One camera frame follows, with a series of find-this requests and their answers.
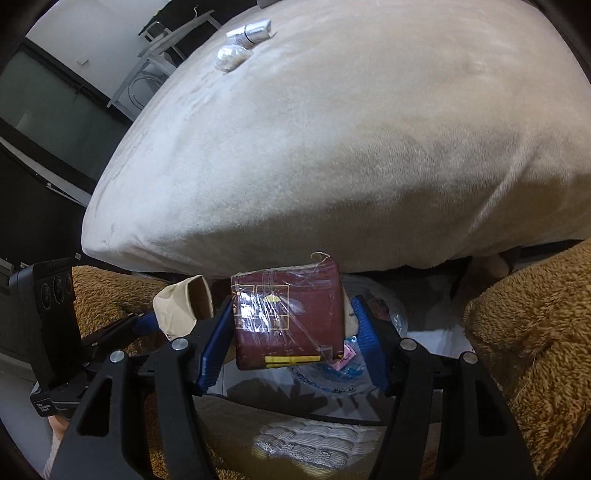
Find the white desk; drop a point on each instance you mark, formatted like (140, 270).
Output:
(184, 32)

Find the maroon box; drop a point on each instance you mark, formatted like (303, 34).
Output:
(300, 318)

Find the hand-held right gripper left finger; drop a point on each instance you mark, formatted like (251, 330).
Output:
(217, 346)

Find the white paper packet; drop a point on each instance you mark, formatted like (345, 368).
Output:
(249, 32)

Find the clear bag with blue print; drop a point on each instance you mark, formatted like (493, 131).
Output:
(323, 381)

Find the grey quilted cloth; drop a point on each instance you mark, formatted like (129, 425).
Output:
(318, 443)

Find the frosted glass door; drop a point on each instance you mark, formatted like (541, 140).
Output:
(46, 101)

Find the crumpled clear plastic wrap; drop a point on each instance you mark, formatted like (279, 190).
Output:
(231, 57)

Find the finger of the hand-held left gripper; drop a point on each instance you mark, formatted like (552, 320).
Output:
(145, 323)
(138, 347)

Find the clear chair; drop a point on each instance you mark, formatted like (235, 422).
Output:
(145, 90)

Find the white plastic trash bag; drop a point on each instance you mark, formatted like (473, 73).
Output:
(429, 346)

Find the pink wrapper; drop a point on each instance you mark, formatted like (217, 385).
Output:
(342, 359)

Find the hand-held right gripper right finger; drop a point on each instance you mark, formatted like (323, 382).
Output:
(369, 346)

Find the brown paper bag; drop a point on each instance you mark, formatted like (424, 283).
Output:
(175, 309)

